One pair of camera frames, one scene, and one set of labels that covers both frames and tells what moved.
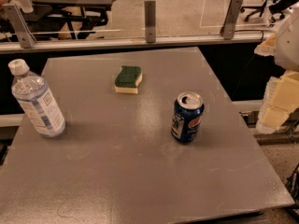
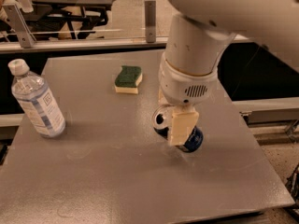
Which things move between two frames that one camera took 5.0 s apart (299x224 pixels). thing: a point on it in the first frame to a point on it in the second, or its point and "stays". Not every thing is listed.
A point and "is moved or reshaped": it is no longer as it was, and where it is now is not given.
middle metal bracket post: (150, 21) stays
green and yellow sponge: (128, 79) stays
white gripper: (288, 46) to (183, 86)
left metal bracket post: (23, 32) stays
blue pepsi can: (187, 116) is moved or reshaped
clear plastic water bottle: (33, 94) stays
